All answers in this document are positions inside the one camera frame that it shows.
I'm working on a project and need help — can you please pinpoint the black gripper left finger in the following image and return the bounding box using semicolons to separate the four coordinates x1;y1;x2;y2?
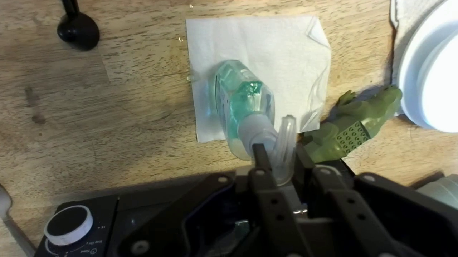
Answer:
248;142;313;257

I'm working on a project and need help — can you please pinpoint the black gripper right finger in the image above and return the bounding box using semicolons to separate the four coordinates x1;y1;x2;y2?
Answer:
293;142;399;257

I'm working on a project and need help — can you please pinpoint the green hand wash pump bottle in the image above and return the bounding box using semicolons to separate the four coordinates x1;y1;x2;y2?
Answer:
208;59;299;189

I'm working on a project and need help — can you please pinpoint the green toy animal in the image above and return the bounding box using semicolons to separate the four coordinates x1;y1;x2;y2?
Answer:
302;85;404;165

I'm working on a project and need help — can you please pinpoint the small white paper napkin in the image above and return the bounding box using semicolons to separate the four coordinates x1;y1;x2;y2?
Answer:
185;16;333;145

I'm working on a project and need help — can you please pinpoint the white bowl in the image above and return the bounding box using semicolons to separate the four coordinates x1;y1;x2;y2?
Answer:
421;33;458;135

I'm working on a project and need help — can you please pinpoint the black toaster oven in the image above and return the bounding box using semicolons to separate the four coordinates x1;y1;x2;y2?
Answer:
33;193;145;257

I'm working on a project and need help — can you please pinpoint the black plastic scoop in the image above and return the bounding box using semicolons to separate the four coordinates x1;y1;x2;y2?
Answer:
56;0;102;53

